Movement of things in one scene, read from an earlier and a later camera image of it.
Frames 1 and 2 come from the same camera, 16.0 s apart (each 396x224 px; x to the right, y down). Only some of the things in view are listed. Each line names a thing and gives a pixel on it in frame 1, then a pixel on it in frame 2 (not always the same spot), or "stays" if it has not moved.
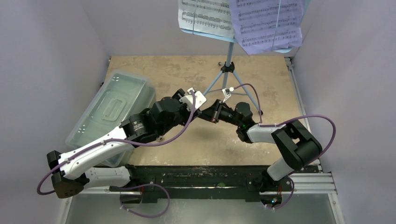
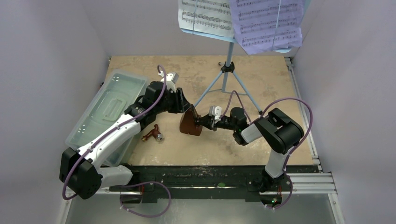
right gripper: (218, 110) to (209, 121)
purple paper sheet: (260, 25) stays
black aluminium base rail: (176, 183) stays
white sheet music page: (212, 17) stays
